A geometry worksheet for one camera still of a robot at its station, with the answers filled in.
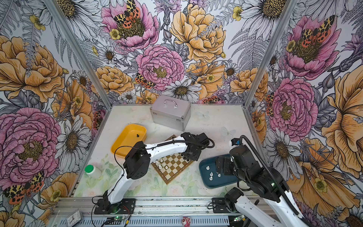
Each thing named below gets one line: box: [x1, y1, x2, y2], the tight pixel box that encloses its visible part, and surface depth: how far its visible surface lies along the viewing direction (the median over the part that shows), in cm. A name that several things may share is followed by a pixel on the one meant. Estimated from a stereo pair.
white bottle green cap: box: [84, 164, 103, 180], surface depth 80 cm
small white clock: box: [65, 209, 83, 227], surface depth 70 cm
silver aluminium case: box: [149, 95, 191, 132], surface depth 101 cm
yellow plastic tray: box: [110, 123, 147, 158], surface depth 102 cm
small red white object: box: [181, 216, 191, 227], surface depth 68 cm
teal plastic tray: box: [198, 156, 239, 189], surface depth 85 cm
